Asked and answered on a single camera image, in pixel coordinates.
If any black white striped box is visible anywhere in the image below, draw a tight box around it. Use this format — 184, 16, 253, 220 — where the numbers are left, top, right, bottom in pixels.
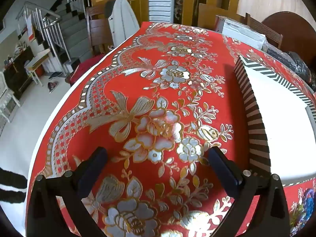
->
233, 55, 316, 187

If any colourful sequin ornament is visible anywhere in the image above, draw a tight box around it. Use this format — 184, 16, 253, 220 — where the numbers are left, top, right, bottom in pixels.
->
290, 188, 316, 235

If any white louvered door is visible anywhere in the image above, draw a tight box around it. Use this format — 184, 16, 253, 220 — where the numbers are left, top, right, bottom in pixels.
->
148, 0, 175, 23

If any white ornate chair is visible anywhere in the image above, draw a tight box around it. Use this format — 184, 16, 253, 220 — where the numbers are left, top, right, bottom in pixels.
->
0, 71, 22, 123

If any black plastic bag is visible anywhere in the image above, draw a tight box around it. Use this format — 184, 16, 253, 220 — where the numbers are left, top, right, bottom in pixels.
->
286, 52, 313, 85

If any dark plastic-wrapped bundle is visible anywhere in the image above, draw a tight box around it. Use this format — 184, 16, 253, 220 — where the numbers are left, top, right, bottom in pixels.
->
267, 46, 292, 65

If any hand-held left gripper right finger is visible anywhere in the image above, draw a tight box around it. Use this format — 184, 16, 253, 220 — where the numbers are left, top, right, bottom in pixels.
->
208, 146, 290, 237

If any black white striped clothing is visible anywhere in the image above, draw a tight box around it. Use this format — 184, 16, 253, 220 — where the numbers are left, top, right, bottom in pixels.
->
0, 166, 28, 204

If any grey staircase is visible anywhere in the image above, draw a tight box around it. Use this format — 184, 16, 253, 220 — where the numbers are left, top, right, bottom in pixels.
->
47, 0, 94, 63

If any dark low cabinet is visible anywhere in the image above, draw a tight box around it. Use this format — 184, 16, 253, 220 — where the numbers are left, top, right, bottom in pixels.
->
4, 46, 35, 97

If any red floral tablecloth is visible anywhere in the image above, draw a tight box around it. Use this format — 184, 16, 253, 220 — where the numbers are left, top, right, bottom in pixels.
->
25, 22, 316, 237

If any wooden chair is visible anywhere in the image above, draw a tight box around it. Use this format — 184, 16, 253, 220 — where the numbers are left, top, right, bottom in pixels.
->
245, 13, 283, 49
85, 5, 116, 55

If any white cardboard box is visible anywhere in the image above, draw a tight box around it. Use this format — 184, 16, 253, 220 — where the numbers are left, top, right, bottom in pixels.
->
215, 15, 267, 50

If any small white table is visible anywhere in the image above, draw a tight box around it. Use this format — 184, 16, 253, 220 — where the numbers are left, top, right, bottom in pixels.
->
25, 49, 51, 87

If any metal stair railing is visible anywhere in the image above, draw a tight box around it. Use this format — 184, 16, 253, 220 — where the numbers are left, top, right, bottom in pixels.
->
16, 1, 72, 77

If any red cloth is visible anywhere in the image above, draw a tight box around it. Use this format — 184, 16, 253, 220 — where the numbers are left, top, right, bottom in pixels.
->
69, 54, 109, 87

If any brown cardboard sheet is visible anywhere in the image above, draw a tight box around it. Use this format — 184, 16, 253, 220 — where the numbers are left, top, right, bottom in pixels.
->
197, 3, 245, 29

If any round dark wooden tabletop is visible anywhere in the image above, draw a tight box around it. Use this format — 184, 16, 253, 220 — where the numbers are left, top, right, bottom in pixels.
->
262, 11, 316, 63

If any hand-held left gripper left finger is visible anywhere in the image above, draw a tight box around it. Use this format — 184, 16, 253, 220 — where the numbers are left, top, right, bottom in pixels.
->
26, 147, 108, 237

